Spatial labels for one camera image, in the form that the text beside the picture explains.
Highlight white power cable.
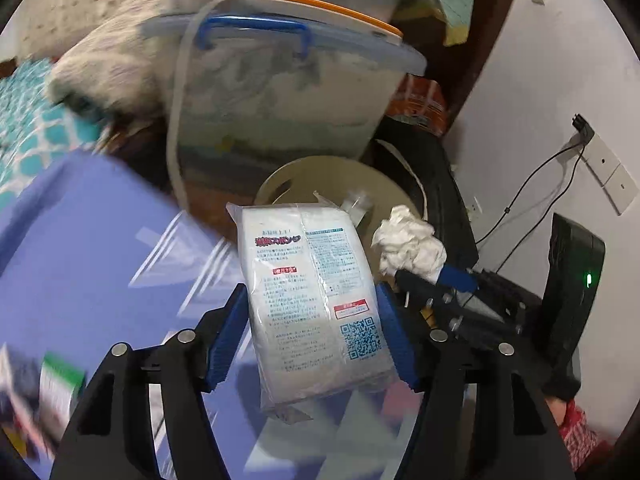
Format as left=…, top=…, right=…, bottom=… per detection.
left=165, top=0, right=251, bottom=213

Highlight beige round bin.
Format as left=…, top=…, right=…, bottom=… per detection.
left=254, top=156, right=426, bottom=281

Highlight patchwork cloth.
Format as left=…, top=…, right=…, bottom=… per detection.
left=415, top=0, right=478, bottom=48

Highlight white tissue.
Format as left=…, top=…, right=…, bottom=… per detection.
left=371, top=205, right=448, bottom=281

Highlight orange printed bag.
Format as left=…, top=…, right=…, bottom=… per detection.
left=390, top=74, right=451, bottom=136

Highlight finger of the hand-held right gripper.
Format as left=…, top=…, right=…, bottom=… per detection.
left=395, top=269, right=523, bottom=356
left=437, top=264, right=506, bottom=321

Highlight white wall switch plate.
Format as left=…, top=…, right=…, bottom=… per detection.
left=575, top=122, right=638, bottom=216

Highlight white sponge packet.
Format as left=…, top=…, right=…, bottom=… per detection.
left=226, top=201, right=401, bottom=421

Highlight orange-rimmed white lid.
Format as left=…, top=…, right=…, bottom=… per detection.
left=240, top=0, right=403, bottom=38

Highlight brown wooden door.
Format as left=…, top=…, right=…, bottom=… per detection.
left=390, top=0, right=528, bottom=151

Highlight grey patterned pillow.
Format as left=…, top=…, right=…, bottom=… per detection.
left=45, top=0, right=201, bottom=116

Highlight clear plastic wrapper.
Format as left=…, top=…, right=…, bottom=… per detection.
left=342, top=190, right=373, bottom=226

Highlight black cable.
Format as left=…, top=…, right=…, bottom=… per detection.
left=472, top=135, right=588, bottom=286

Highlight black charger plug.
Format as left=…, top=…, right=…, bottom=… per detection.
left=570, top=114, right=596, bottom=143

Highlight black bag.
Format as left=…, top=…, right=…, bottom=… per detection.
left=370, top=117, right=481, bottom=281

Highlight dark snack packet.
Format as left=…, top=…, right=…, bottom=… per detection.
left=0, top=345, right=51, bottom=461

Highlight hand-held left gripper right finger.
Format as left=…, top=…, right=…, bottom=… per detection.
left=375, top=282, right=576, bottom=480

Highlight red plaid clothing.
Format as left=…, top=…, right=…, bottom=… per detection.
left=550, top=397, right=613, bottom=471

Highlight teal patterned bedsheet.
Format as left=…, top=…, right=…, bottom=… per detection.
left=0, top=57, right=108, bottom=186

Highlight large clear storage box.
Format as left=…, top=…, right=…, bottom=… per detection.
left=140, top=7, right=428, bottom=211

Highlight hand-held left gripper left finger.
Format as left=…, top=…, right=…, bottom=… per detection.
left=49, top=284, right=251, bottom=480

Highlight green white snack packet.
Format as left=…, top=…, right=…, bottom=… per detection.
left=37, top=352, right=87, bottom=441

